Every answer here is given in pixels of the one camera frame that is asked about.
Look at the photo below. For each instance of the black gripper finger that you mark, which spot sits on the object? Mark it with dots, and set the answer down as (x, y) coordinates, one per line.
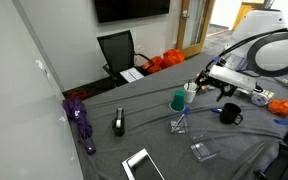
(201, 82)
(225, 93)

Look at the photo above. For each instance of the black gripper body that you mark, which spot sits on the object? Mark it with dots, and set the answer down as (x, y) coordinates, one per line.
(217, 84)

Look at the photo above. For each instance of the blue marker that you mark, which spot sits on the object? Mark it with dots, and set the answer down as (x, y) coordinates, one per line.
(183, 115)

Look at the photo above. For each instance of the green plastic cup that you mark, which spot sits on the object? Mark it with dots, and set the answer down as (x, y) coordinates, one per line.
(177, 100)

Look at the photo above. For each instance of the small clear square container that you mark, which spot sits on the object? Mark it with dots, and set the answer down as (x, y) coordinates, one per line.
(184, 128)

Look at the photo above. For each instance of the clear container with metal plate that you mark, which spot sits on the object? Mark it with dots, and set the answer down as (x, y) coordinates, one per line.
(204, 148)

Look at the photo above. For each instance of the dark pen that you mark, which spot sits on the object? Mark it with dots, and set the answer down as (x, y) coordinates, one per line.
(188, 85)

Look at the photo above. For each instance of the clear plastic box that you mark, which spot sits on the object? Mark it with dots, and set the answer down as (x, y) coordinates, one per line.
(244, 93)

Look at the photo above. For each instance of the small blue pen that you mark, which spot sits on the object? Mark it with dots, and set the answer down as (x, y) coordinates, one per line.
(215, 110)

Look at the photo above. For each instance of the black mug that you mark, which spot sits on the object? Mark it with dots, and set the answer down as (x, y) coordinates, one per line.
(230, 113)

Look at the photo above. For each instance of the white tape roll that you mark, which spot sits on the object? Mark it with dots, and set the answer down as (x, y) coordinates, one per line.
(259, 99)

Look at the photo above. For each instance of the wooden framed glass door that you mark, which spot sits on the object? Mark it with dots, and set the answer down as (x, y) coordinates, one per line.
(184, 33)

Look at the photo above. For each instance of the orange crumpled item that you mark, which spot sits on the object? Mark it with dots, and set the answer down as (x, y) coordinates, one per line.
(282, 107)

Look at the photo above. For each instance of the white paper sheet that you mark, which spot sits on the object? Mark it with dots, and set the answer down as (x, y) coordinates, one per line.
(131, 74)

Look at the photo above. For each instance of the yellow wooden door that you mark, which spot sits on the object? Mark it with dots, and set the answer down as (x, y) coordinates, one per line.
(242, 15)

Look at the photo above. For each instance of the grey table cloth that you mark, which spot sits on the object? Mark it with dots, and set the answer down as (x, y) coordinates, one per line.
(150, 140)

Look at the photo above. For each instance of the black office chair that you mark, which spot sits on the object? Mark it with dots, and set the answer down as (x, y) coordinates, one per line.
(117, 50)

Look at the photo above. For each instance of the black tape dispenser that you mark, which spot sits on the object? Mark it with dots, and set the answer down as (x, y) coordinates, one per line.
(118, 126)

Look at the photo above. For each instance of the white framed tablet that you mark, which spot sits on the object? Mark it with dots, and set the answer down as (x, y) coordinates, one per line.
(144, 170)

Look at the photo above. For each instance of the red item on floor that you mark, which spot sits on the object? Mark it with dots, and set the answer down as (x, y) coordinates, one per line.
(78, 94)

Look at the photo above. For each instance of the purple folded umbrella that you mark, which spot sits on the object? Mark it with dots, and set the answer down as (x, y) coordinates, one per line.
(79, 116)

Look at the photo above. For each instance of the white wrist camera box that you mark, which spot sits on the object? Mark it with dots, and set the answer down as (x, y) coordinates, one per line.
(232, 77)

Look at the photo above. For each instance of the black wall television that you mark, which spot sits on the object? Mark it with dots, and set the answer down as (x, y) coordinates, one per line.
(130, 8)

